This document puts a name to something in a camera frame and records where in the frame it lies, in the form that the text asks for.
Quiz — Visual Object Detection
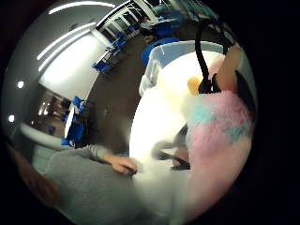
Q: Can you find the blue chair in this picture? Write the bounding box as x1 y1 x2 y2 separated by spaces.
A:
105 37 128 58
59 121 85 148
70 96 87 114
91 59 113 74

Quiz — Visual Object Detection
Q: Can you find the long ceiling light strip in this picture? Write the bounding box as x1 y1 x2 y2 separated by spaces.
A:
48 0 116 15
36 22 98 62

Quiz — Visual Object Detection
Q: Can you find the black cable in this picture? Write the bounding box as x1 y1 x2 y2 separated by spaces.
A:
194 19 233 94

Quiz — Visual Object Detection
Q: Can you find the white table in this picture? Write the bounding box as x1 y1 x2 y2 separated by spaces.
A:
63 105 76 139

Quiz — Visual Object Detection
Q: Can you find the blue round seat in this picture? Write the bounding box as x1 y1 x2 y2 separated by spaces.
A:
140 37 180 66

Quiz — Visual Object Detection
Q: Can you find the person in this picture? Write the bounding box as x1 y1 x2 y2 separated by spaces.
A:
7 142 176 225

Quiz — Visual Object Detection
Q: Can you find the clear plastic storage bin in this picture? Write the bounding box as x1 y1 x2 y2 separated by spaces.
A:
138 39 227 98

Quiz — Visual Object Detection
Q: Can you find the pink and blue soft toy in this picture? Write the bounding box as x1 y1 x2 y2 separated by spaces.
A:
134 57 256 221

